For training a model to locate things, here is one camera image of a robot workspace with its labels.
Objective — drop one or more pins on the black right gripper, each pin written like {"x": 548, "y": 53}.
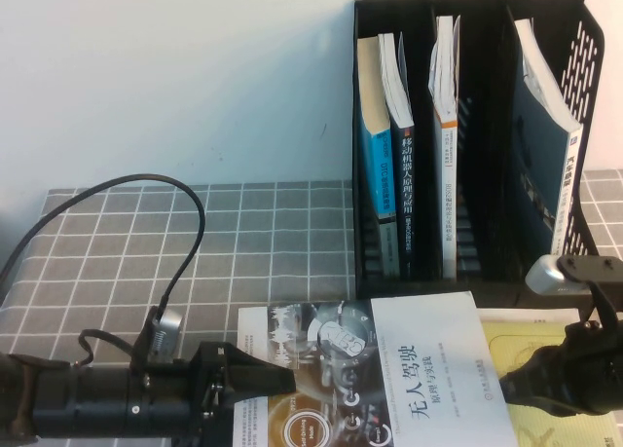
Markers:
{"x": 598, "y": 364}

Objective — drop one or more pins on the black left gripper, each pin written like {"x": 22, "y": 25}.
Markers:
{"x": 214, "y": 369}

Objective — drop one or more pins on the white self-driving book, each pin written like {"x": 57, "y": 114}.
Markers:
{"x": 438, "y": 369}

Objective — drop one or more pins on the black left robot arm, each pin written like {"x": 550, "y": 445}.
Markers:
{"x": 97, "y": 398}

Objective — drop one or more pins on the yellow-green mechanisms book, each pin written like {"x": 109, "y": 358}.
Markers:
{"x": 535, "y": 427}

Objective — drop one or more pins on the plain white book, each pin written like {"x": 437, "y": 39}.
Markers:
{"x": 525, "y": 314}

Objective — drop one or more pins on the white spine orange band book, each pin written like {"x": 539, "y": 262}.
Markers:
{"x": 449, "y": 198}

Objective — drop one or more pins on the dark blue cover book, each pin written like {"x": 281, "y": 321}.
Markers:
{"x": 530, "y": 150}

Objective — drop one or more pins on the dark navy spine book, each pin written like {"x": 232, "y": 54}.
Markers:
{"x": 406, "y": 184}

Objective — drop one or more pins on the light blue spine book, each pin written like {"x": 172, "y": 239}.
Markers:
{"x": 382, "y": 174}

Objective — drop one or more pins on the black plastic book stand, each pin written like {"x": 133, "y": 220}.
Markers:
{"x": 487, "y": 125}

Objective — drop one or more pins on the grey checked tablecloth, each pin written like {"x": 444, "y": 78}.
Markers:
{"x": 267, "y": 247}

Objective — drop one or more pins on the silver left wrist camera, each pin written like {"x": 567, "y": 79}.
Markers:
{"x": 168, "y": 330}

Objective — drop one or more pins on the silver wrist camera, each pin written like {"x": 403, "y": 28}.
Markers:
{"x": 547, "y": 276}
{"x": 168, "y": 330}

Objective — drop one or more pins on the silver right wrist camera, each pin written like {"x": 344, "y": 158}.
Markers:
{"x": 547, "y": 276}

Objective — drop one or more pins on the black left camera bracket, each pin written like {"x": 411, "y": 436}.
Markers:
{"x": 143, "y": 349}

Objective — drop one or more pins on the black camera bracket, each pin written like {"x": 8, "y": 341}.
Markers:
{"x": 143, "y": 349}
{"x": 589, "y": 267}

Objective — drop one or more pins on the black right camera bracket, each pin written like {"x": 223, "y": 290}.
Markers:
{"x": 589, "y": 267}

